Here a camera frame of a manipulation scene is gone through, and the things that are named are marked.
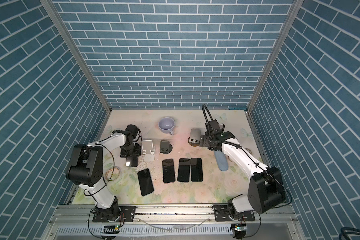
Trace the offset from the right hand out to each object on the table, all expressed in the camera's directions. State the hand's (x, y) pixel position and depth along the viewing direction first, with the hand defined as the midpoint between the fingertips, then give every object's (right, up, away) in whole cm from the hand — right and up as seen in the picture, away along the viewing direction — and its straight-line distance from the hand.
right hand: (207, 140), depth 87 cm
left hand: (-45, -10, +7) cm, 47 cm away
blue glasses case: (+9, -13, +4) cm, 17 cm away
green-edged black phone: (-14, -18, +1) cm, 23 cm away
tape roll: (-54, -21, 0) cm, 58 cm away
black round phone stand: (-7, -1, +10) cm, 12 cm away
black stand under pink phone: (-26, -6, +7) cm, 27 cm away
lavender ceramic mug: (-27, +8, +21) cm, 35 cm away
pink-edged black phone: (-23, -19, +1) cm, 30 cm away
